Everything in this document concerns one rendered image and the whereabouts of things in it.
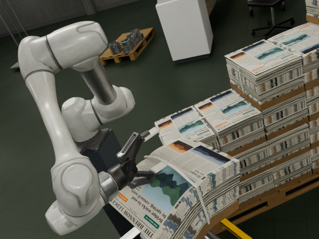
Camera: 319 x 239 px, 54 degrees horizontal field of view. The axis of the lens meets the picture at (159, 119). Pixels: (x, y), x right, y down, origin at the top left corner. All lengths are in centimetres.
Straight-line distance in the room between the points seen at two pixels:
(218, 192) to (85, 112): 85
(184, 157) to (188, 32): 353
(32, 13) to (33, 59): 1075
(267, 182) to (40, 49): 167
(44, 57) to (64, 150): 43
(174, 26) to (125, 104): 303
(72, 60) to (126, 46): 437
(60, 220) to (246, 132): 129
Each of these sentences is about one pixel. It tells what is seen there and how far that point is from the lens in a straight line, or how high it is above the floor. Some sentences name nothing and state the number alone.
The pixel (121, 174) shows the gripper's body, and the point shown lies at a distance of 97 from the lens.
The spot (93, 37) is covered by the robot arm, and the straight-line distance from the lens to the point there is 116.
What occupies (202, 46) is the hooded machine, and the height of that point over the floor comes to 19.
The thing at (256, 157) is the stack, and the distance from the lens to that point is 207.
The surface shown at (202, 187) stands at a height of 116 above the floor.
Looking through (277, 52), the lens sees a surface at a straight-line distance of 197.
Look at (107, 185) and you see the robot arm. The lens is 95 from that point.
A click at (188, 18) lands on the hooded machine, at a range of 453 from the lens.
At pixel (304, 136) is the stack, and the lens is 218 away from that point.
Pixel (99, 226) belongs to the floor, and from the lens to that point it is 280.
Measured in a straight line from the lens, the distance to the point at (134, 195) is 115.
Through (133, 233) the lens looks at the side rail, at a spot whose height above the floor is 80.
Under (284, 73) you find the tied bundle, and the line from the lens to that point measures 188.
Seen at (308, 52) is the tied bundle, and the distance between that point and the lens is 194.
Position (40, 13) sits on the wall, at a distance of 1175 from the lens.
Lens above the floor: 193
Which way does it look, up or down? 32 degrees down
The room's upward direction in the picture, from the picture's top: 21 degrees counter-clockwise
